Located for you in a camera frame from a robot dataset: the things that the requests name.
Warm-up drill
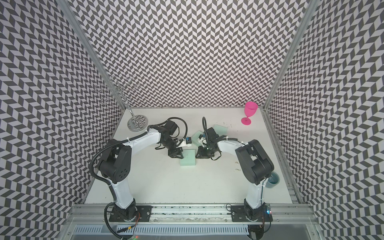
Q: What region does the mint drawer-style jewelry box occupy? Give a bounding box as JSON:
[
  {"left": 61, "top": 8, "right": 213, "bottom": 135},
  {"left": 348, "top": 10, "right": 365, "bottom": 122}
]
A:
[{"left": 213, "top": 125, "right": 228, "bottom": 137}]

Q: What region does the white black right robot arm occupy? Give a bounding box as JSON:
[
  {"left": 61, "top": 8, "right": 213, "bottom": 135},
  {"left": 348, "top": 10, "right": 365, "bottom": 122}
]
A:
[{"left": 196, "top": 128, "right": 275, "bottom": 211}]

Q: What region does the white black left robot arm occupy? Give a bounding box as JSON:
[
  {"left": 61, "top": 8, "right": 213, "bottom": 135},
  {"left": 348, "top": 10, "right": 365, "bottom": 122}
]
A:
[{"left": 90, "top": 117, "right": 188, "bottom": 210}]

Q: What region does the pink plastic wine glass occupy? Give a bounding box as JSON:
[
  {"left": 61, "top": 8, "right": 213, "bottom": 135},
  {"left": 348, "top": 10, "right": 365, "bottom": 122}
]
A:
[{"left": 241, "top": 102, "right": 259, "bottom": 126}]

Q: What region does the grey-blue small bowl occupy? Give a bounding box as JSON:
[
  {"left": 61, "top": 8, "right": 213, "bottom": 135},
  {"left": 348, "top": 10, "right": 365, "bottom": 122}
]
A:
[{"left": 265, "top": 172, "right": 280, "bottom": 189}]

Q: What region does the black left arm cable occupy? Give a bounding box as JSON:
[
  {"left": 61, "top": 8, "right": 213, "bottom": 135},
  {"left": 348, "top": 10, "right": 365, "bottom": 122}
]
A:
[{"left": 166, "top": 116, "right": 188, "bottom": 140}]

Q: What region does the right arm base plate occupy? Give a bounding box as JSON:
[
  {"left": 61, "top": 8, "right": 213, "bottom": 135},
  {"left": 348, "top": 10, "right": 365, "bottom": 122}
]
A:
[{"left": 229, "top": 204, "right": 273, "bottom": 224}]

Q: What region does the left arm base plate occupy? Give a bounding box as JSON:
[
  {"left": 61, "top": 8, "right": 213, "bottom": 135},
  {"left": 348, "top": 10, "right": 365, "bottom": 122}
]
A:
[{"left": 109, "top": 205, "right": 153, "bottom": 223}]

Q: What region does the aluminium front rail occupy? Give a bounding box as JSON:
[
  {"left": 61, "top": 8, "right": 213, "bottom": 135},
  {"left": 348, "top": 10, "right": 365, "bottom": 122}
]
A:
[{"left": 58, "top": 204, "right": 324, "bottom": 240}]

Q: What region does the aluminium left corner post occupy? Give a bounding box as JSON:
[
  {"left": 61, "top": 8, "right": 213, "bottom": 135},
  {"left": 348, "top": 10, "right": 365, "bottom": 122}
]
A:
[{"left": 56, "top": 0, "right": 126, "bottom": 110}]

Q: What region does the aluminium corner post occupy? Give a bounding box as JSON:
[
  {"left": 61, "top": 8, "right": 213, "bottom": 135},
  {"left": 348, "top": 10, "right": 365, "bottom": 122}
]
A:
[
  {"left": 263, "top": 0, "right": 321, "bottom": 111},
  {"left": 56, "top": 0, "right": 126, "bottom": 110}
]

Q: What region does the aluminium right corner post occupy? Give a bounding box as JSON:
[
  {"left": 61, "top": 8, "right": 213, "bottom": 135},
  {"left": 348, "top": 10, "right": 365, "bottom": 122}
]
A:
[{"left": 263, "top": 0, "right": 321, "bottom": 111}]

